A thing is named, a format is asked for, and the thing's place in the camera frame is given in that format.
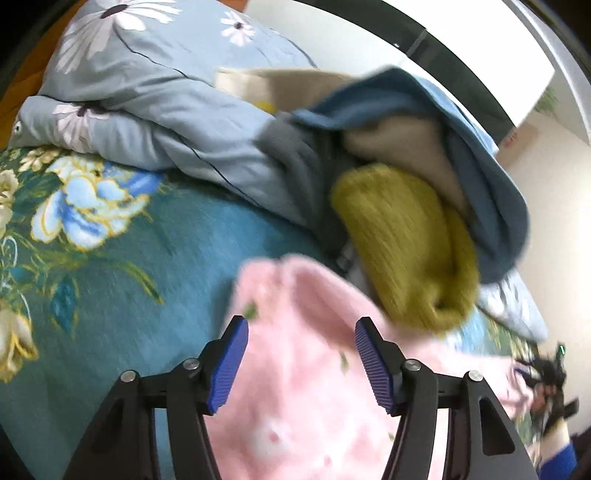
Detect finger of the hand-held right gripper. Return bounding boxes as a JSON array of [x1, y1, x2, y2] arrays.
[[510, 357, 539, 385]]

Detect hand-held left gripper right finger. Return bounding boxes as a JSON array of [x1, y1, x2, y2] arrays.
[[355, 318, 539, 480]]

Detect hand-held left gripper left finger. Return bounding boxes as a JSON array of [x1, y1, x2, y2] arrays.
[[62, 315, 250, 480]]

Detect pink fleece pajama pants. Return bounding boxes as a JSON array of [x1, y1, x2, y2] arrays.
[[221, 254, 536, 480]]

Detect light blue-grey garment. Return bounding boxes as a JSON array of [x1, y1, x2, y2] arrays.
[[336, 242, 371, 280]]

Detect blue floral bed sheet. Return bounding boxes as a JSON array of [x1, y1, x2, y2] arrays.
[[0, 145, 546, 480]]

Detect yellow-green knit sweater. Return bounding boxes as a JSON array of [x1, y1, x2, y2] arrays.
[[331, 162, 482, 332]]

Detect blue denim garment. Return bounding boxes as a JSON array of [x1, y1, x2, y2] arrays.
[[291, 67, 530, 284]]

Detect dark grey garment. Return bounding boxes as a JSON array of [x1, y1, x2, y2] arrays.
[[255, 117, 362, 259]]

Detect beige fleece garment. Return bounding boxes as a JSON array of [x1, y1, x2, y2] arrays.
[[344, 115, 468, 209]]

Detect light wooden door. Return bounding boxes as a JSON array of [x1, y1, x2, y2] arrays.
[[501, 124, 542, 149]]

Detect grey-blue daisy print duvet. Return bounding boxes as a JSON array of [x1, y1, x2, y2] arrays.
[[9, 0, 550, 343]]

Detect beige pillow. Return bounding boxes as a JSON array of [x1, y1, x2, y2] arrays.
[[215, 67, 357, 114]]

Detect orange wooden headboard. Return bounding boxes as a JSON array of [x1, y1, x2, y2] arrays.
[[0, 16, 90, 139]]

